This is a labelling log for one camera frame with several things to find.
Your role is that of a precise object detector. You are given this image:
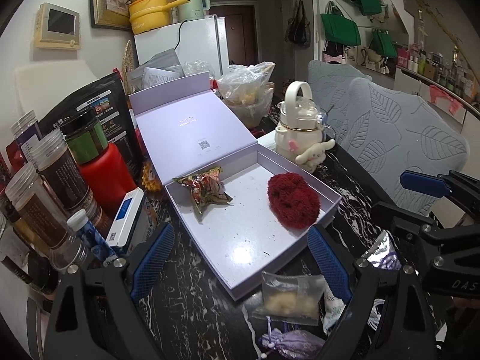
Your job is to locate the colourful foil snack bag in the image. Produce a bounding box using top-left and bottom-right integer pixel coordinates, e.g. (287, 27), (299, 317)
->
(174, 166), (233, 218)

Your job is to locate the translucent snack pouch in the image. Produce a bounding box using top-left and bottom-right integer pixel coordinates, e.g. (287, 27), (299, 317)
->
(253, 271), (327, 326)

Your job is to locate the white blue medicine box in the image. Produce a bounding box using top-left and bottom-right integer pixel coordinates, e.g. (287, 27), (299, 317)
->
(106, 188), (153, 255)

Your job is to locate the red canister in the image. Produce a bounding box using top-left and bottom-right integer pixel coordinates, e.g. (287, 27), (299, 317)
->
(78, 143), (137, 219)

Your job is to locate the red fuzzy soft item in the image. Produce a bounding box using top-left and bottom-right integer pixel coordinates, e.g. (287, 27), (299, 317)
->
(268, 172), (320, 231)

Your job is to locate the clear plastic food bag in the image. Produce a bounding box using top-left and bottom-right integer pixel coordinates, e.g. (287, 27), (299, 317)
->
(216, 62), (276, 128)

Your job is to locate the grey leaf-pattern cushion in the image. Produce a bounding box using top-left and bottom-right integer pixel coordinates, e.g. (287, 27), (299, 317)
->
(307, 60), (470, 215)

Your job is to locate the white refrigerator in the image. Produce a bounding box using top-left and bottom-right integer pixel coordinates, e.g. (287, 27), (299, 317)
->
(134, 16), (230, 77)

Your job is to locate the wall intercom panel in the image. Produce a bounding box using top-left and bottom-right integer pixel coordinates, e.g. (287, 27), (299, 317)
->
(33, 2), (80, 50)

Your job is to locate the blue tablet tube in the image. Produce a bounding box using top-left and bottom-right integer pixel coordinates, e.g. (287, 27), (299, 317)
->
(67, 209), (116, 263)

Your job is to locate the green-label dark jar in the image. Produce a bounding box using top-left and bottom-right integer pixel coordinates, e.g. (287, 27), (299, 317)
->
(60, 108), (108, 165)

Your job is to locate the silver purple snack packet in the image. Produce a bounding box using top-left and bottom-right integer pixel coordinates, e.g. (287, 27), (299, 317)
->
(362, 230), (402, 271)

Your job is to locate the cream kettle-shaped water bottle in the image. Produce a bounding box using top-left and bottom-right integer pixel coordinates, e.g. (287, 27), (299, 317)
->
(274, 81), (336, 173)

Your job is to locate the yellow pot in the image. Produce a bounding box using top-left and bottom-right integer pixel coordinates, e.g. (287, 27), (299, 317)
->
(127, 0), (191, 35)

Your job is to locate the lavender drawstring sachet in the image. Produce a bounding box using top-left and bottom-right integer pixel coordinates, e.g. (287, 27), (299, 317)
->
(259, 316), (326, 359)

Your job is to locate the brown door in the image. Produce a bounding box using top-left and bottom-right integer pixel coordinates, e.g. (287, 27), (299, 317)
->
(210, 4), (259, 66)

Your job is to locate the black printed standing pouch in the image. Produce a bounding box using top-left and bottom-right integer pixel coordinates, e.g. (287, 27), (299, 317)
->
(39, 72), (143, 180)

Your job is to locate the green tote bag left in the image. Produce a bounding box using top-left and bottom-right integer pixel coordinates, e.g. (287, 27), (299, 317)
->
(320, 14), (361, 47)

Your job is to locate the lavender open gift box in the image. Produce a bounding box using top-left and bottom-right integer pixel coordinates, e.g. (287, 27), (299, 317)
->
(129, 73), (342, 300)

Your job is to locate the pale green electric kettle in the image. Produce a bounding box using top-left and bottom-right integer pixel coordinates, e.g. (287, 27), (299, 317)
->
(178, 0), (211, 22)

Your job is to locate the brown-label clear jar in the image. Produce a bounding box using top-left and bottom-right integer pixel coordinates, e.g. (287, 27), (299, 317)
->
(5, 163), (68, 250)

